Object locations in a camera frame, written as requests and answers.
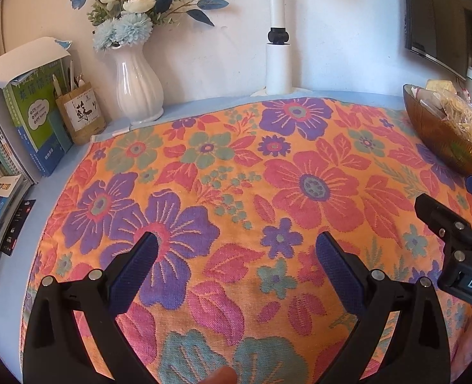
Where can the wooden pen holder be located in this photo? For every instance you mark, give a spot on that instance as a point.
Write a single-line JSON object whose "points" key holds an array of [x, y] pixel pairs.
{"points": [[82, 116]]}

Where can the black card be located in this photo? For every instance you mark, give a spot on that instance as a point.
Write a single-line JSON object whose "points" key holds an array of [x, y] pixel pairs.
{"points": [[18, 228]]}

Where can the person's left hand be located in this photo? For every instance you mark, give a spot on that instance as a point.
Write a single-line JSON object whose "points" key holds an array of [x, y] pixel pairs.
{"points": [[220, 378]]}

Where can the white paper towel roll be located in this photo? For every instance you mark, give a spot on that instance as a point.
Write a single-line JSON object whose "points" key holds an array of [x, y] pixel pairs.
{"points": [[278, 64]]}

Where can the pile of food packets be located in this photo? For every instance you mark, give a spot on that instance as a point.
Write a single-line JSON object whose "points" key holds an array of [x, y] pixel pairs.
{"points": [[456, 112]]}

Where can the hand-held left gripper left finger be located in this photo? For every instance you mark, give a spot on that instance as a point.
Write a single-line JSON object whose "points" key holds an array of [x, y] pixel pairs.
{"points": [[134, 272]]}

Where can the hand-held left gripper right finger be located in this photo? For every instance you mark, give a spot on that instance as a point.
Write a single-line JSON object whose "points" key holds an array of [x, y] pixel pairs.
{"points": [[340, 268]]}

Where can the black monitor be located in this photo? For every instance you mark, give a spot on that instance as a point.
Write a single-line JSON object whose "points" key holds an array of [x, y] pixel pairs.
{"points": [[440, 16]]}

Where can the blue white artificial flowers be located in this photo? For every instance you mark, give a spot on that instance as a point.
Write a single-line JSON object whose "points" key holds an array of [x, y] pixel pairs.
{"points": [[132, 28]]}

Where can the floral tablecloth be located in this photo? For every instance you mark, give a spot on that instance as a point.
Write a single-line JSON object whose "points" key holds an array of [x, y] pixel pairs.
{"points": [[260, 192]]}

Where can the brown ribbed bowl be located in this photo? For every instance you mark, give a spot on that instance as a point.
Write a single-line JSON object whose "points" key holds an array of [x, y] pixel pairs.
{"points": [[440, 144]]}

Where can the white ribbed vase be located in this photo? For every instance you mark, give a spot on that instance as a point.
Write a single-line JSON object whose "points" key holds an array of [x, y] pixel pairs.
{"points": [[136, 88]]}

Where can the green blue book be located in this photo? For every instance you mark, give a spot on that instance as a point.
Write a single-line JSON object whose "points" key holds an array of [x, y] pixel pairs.
{"points": [[36, 128]]}

